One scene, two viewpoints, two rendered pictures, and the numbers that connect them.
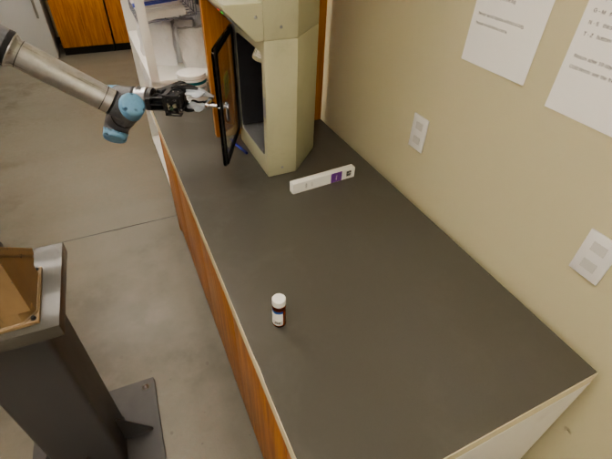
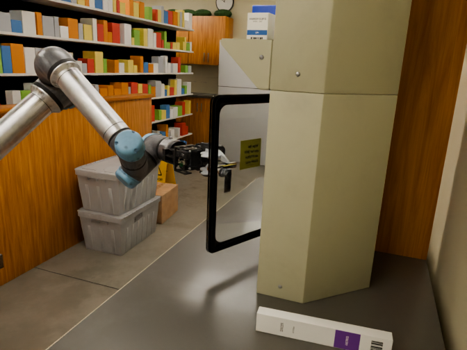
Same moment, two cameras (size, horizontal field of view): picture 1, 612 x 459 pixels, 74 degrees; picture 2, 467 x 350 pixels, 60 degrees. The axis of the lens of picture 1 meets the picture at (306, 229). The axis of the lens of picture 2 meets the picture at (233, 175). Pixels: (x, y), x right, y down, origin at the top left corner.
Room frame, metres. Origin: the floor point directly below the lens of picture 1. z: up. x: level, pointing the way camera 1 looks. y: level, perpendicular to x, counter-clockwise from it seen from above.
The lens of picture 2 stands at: (0.63, -0.42, 1.46)
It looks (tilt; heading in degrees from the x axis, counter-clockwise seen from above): 15 degrees down; 46
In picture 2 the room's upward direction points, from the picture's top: 3 degrees clockwise
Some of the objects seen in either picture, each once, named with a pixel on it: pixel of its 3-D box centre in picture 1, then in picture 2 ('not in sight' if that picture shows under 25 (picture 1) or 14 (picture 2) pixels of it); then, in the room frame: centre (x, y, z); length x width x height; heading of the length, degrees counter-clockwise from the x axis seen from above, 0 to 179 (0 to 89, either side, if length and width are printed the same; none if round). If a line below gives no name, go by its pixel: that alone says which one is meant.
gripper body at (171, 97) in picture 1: (167, 100); (186, 156); (1.31, 0.48, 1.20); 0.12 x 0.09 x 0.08; 89
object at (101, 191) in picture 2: not in sight; (121, 182); (2.15, 2.45, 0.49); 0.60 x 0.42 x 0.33; 26
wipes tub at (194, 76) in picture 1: (193, 87); not in sight; (1.90, 0.56, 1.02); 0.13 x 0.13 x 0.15
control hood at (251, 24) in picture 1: (227, 11); (265, 65); (1.38, 0.27, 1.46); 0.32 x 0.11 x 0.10; 26
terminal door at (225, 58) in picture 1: (228, 96); (252, 170); (1.39, 0.29, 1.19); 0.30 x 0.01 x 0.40; 0
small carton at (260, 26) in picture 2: not in sight; (261, 28); (1.33, 0.24, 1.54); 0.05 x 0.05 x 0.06; 21
